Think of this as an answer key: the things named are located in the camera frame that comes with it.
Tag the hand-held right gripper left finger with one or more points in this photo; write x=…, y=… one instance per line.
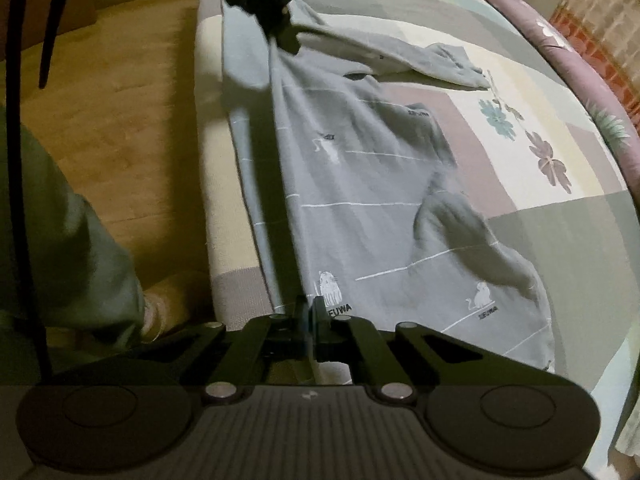
x=301, y=320

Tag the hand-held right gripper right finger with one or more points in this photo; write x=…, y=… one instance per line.
x=317, y=327

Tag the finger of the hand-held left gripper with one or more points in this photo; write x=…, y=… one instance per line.
x=280, y=25

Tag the grey patterned sweater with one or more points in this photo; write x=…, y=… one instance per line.
x=360, y=220

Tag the person's foot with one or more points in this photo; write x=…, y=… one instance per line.
x=170, y=310

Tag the brown wooden cabinet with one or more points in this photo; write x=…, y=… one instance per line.
x=75, y=5

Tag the person's green clothing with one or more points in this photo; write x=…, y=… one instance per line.
x=60, y=260

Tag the purple floral quilt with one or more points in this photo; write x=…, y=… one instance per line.
x=575, y=60

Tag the patterned curtain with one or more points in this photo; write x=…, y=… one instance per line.
x=600, y=25

